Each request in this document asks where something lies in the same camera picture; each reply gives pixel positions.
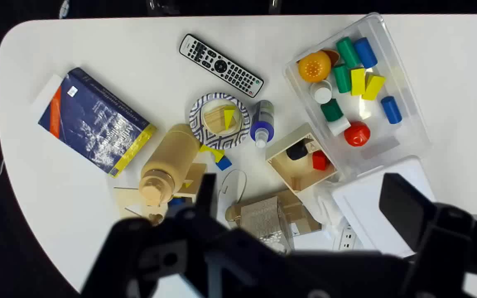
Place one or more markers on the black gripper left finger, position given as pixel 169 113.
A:
pixel 136 256

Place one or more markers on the blue hardcover book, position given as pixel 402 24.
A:
pixel 94 123

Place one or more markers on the wooden shape sorter cube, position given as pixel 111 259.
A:
pixel 154 203

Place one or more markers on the white bin lid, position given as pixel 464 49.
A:
pixel 358 203

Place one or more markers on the orange ball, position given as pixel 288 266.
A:
pixel 315 67

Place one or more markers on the small wooden open box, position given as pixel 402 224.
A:
pixel 300 161

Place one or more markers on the red ball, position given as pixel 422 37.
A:
pixel 356 135

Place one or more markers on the black remote control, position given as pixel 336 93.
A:
pixel 219 65

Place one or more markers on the tan plastic bottle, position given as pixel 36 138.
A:
pixel 171 160

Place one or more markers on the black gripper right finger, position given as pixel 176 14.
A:
pixel 442 239

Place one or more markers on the clear plastic bin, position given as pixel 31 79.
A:
pixel 366 83

